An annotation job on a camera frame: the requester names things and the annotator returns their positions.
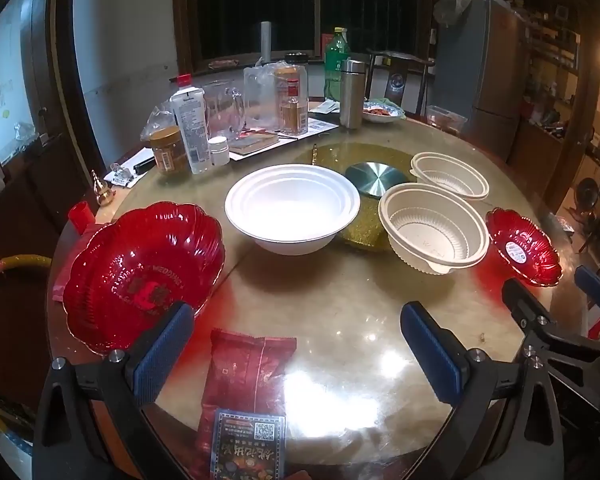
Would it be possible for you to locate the small red scalloped plate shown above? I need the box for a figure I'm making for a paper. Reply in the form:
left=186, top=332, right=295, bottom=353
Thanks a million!
left=486, top=208, right=562, bottom=287

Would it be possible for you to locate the cream plastic bowl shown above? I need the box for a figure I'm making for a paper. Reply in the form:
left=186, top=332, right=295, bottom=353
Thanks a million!
left=410, top=152, right=490, bottom=200
left=378, top=183, right=490, bottom=275

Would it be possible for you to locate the large red scalloped plate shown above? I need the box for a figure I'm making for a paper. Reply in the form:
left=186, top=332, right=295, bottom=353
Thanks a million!
left=62, top=202, right=225, bottom=356

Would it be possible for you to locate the white foam bowl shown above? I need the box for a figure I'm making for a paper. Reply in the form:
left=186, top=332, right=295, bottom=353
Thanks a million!
left=224, top=164, right=361, bottom=256

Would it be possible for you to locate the red snack packet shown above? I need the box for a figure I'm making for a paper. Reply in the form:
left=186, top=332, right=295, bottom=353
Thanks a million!
left=189, top=328, right=297, bottom=479

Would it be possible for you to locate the red yellow hula hoop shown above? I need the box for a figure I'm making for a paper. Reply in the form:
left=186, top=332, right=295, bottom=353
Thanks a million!
left=0, top=255, right=52, bottom=434

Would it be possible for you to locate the gold glitter round mat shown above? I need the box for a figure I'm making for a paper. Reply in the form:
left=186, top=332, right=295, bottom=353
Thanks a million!
left=294, top=142, right=415, bottom=252

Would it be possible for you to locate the red plastic cup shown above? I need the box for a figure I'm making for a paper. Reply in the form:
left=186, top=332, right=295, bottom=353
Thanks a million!
left=68, top=200, right=96, bottom=235

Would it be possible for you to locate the silver turntable disc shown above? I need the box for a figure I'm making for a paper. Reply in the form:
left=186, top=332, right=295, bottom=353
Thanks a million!
left=344, top=162, right=408, bottom=200

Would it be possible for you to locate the clear plastic food container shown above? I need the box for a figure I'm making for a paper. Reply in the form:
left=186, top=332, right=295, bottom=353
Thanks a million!
left=426, top=105, right=467, bottom=136

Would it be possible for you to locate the small brass bell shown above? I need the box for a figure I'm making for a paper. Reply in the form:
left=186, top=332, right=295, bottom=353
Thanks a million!
left=91, top=170, right=116, bottom=207

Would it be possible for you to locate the refrigerator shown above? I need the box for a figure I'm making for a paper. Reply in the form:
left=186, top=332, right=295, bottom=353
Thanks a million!
left=430, top=0, right=529, bottom=160

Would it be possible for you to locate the blue white food plate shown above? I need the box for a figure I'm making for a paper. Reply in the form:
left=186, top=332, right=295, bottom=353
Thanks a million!
left=362, top=100, right=405, bottom=124

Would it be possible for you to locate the wooden chair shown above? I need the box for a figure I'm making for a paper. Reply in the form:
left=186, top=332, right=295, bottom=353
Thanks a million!
left=365, top=50, right=436, bottom=118

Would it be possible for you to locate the peanut butter jar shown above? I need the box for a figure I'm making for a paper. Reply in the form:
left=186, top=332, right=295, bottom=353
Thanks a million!
left=148, top=126, right=188, bottom=174

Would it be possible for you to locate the small white jar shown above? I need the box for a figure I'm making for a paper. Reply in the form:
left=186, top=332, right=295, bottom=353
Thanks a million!
left=208, top=136, right=230, bottom=167

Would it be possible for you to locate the steel thermos flask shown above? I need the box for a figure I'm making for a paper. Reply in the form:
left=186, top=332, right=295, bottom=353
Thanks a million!
left=339, top=58, right=366, bottom=129

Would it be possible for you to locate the book on tray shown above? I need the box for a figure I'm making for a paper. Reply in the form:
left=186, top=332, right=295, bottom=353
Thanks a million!
left=228, top=131, right=278, bottom=156

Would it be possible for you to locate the green plastic bottle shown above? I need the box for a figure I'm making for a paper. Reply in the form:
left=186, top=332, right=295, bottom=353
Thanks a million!
left=324, top=27, right=350, bottom=102

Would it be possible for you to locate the white lotion bottle red cap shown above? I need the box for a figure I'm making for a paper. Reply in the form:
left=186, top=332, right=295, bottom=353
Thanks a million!
left=170, top=74, right=211, bottom=174

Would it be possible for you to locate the clear glass pitcher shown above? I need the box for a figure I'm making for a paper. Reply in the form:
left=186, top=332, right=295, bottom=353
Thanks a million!
left=202, top=80, right=246, bottom=143

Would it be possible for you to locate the clear plastic bag of jars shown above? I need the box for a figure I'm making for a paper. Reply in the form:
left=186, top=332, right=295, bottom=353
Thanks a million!
left=242, top=61, right=309, bottom=136

